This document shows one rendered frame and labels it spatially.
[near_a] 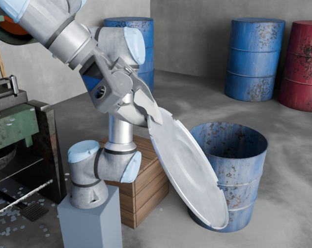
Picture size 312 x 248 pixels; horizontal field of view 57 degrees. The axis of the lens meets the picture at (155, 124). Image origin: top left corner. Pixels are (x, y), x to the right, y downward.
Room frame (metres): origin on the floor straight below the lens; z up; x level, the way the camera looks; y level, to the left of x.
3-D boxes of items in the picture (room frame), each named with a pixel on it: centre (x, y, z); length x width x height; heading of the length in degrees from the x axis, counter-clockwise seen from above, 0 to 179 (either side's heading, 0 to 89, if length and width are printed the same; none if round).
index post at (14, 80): (1.45, 0.73, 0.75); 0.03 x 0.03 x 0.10; 57
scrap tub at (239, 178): (1.37, -0.38, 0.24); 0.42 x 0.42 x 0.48
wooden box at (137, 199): (1.46, 0.18, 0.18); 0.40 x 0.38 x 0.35; 57
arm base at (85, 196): (0.93, 0.27, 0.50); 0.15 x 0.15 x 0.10
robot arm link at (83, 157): (0.93, 0.26, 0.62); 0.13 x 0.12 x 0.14; 78
